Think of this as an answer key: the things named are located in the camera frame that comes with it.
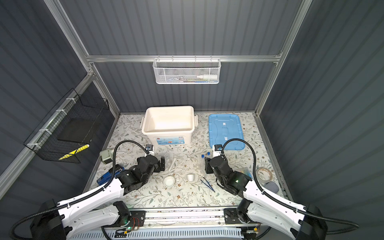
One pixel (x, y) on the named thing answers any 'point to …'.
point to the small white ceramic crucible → (190, 177)
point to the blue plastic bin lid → (223, 127)
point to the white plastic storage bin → (169, 125)
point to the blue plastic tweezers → (205, 184)
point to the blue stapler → (107, 177)
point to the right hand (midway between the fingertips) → (210, 159)
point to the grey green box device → (106, 156)
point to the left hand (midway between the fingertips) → (156, 157)
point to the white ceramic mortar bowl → (169, 181)
